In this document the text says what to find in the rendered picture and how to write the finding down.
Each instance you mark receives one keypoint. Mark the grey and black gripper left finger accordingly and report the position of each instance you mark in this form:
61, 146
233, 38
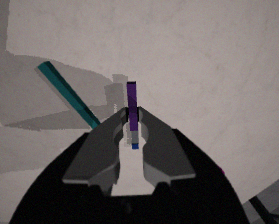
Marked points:
91, 160

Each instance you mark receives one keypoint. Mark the small blue cube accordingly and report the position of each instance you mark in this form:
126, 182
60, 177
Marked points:
135, 145

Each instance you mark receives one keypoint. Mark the purple rod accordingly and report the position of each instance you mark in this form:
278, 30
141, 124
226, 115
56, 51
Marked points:
132, 105

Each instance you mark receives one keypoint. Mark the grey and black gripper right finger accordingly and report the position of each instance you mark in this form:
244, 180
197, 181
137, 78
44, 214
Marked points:
169, 156

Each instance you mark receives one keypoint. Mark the turquoise rod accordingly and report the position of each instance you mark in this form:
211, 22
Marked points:
68, 93

